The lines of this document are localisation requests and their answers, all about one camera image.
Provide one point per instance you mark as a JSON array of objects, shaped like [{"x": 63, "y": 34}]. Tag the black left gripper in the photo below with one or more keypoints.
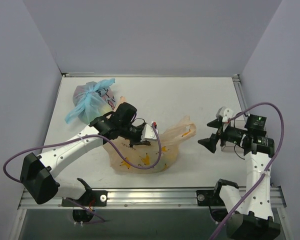
[{"x": 137, "y": 134}]

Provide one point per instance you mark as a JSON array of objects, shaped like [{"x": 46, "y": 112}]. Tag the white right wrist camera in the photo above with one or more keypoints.
[{"x": 224, "y": 114}]

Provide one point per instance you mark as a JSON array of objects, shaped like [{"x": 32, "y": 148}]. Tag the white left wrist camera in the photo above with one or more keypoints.
[{"x": 149, "y": 132}]

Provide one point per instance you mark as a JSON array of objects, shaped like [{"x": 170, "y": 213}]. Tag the blue tied plastic bag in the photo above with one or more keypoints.
[{"x": 92, "y": 100}]

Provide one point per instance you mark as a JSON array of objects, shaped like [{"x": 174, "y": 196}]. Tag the clear acrylic box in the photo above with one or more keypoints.
[{"x": 253, "y": 128}]

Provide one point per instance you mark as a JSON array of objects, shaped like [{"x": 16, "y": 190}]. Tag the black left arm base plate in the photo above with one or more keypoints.
[{"x": 94, "y": 198}]

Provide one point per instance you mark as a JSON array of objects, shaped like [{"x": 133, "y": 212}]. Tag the aluminium front rail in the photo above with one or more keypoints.
[{"x": 145, "y": 199}]

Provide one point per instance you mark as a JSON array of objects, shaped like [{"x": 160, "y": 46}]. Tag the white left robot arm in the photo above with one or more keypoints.
[{"x": 39, "y": 172}]

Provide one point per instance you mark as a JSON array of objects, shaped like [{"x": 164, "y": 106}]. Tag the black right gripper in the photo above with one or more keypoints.
[{"x": 220, "y": 132}]

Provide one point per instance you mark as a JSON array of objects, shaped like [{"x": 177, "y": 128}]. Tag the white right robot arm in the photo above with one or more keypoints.
[{"x": 249, "y": 217}]

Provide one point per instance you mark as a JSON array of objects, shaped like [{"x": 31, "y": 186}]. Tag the translucent orange plastic bag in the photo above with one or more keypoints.
[{"x": 147, "y": 159}]

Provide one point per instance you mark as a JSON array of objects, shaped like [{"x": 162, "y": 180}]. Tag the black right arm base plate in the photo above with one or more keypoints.
[{"x": 207, "y": 198}]

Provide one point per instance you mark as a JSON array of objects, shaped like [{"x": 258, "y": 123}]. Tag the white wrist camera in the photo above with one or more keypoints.
[
  {"x": 149, "y": 132},
  {"x": 224, "y": 114}
]

